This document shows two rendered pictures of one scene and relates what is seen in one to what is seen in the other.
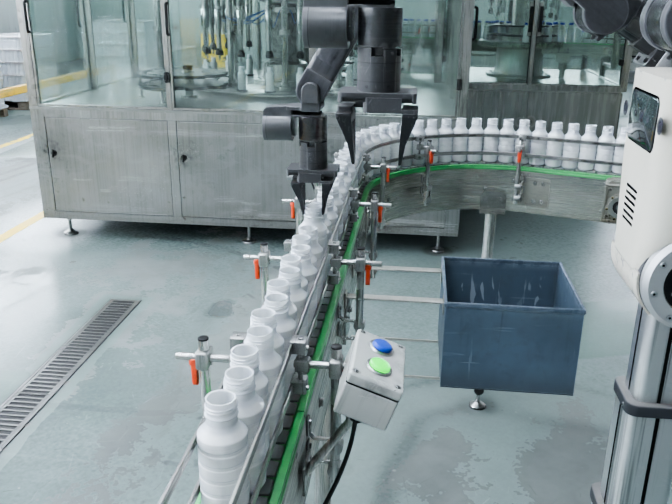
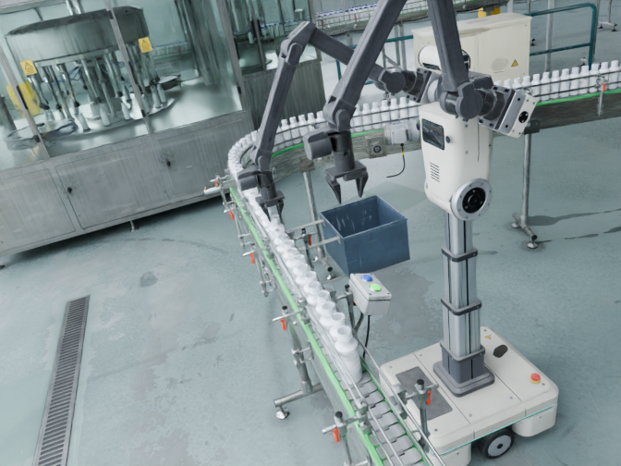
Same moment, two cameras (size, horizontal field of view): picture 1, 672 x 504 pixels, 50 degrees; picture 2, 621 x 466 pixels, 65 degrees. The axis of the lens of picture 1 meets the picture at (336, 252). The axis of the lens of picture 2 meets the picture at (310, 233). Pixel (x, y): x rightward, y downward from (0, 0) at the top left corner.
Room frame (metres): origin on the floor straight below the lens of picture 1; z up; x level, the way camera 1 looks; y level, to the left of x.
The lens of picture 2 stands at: (-0.19, 0.50, 1.99)
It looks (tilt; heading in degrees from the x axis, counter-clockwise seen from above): 28 degrees down; 340
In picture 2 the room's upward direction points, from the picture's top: 11 degrees counter-clockwise
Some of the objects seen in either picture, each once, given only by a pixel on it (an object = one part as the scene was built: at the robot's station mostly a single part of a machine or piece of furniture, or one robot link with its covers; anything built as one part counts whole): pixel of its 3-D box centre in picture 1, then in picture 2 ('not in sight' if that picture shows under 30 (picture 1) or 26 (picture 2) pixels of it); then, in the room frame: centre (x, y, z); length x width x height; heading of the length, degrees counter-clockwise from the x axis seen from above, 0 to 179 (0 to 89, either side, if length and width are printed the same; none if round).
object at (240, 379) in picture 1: (241, 429); (342, 339); (0.79, 0.12, 1.08); 0.06 x 0.06 x 0.17
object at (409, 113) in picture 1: (390, 130); (353, 183); (0.97, -0.07, 1.44); 0.07 x 0.07 x 0.09; 83
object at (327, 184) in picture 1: (316, 192); (273, 208); (1.44, 0.04, 1.22); 0.07 x 0.07 x 0.09; 84
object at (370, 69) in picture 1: (378, 75); (344, 162); (0.97, -0.05, 1.51); 0.10 x 0.07 x 0.07; 83
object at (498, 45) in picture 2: not in sight; (468, 79); (4.31, -3.34, 0.59); 1.10 x 0.62 x 1.18; 66
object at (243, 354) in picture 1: (246, 404); (332, 328); (0.85, 0.12, 1.08); 0.06 x 0.06 x 0.17
